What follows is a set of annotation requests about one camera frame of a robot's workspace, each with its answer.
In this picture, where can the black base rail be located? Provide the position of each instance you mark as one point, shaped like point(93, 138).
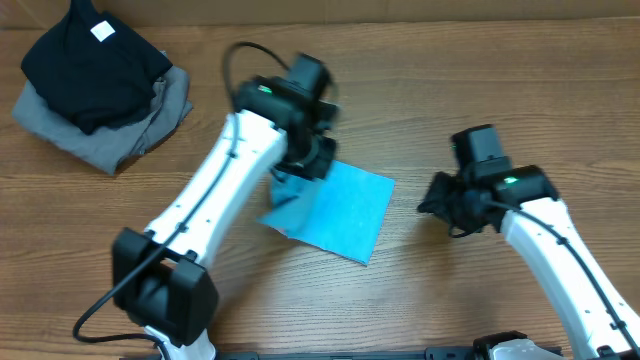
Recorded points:
point(509, 345)

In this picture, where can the light blue printed t-shirt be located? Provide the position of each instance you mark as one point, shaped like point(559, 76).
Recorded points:
point(342, 213)

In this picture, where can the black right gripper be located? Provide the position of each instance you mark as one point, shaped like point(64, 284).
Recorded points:
point(436, 204)

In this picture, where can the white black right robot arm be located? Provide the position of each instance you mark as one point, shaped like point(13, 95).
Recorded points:
point(525, 208)

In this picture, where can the folded black t-shirt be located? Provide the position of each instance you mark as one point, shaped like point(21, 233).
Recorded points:
point(94, 70)

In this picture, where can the folded grey t-shirt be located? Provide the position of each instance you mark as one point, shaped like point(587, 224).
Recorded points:
point(107, 147)

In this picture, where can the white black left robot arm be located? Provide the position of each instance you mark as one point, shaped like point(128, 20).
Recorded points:
point(161, 275)

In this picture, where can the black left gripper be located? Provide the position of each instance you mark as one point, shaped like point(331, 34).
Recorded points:
point(320, 169)

